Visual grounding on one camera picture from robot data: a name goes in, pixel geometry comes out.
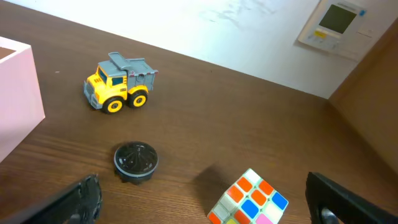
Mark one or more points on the black round toy wheel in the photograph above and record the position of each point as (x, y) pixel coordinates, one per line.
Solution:
(135, 162)

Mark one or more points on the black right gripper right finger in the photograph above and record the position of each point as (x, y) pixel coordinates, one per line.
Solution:
(329, 202)

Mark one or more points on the yellow grey toy dump truck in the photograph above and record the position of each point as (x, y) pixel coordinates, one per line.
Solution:
(119, 81)

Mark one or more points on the multicoloured puzzle cube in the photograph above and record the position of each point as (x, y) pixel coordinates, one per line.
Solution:
(250, 200)

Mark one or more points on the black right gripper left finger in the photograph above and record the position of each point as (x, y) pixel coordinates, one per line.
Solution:
(78, 203)

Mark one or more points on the white wall control panel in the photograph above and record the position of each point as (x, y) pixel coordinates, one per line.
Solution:
(336, 26)

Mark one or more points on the pink open cardboard box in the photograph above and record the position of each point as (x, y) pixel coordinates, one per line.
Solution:
(21, 102)

